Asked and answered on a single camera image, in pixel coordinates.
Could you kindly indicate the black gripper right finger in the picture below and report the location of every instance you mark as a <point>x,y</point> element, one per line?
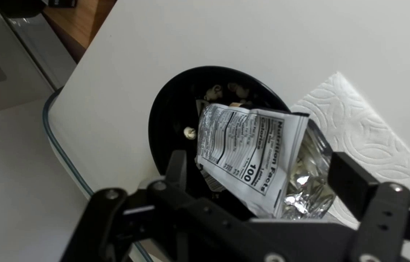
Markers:
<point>385,213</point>

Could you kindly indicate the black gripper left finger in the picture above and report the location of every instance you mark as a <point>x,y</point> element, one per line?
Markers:
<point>133,223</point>

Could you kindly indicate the small pale snack piece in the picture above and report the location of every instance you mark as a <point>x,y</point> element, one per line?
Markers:
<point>191,133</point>

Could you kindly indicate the white paper towel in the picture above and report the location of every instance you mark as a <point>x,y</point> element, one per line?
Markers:
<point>360,126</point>

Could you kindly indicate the black round bowl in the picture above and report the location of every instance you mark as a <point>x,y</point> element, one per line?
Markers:
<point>171,111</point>

